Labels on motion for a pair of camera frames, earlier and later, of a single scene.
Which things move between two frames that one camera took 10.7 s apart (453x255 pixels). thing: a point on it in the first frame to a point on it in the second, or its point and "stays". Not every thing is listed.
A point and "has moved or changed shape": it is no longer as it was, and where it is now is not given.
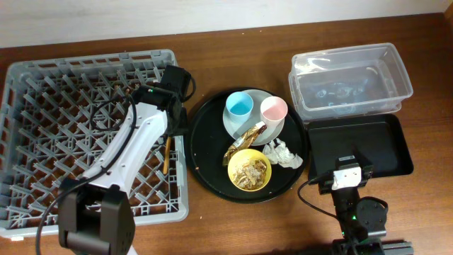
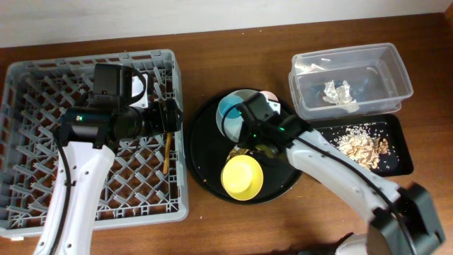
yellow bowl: [249, 170] has moved or changed shape
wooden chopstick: [166, 156] stays
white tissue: [279, 154] has moved or changed shape
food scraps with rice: [251, 175] to [367, 143]
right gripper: [367, 170] to [252, 115]
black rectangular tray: [381, 140] stays
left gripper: [180, 118] to [171, 115]
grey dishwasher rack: [56, 115] stays
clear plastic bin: [359, 80] stays
